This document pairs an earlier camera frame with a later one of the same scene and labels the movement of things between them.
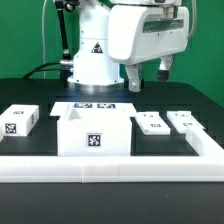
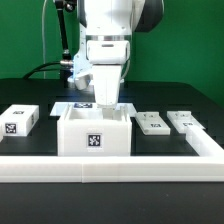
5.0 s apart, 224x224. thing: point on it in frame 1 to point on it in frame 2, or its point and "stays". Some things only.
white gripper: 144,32 to 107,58
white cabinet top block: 18,120 stays
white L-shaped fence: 207,166 stays
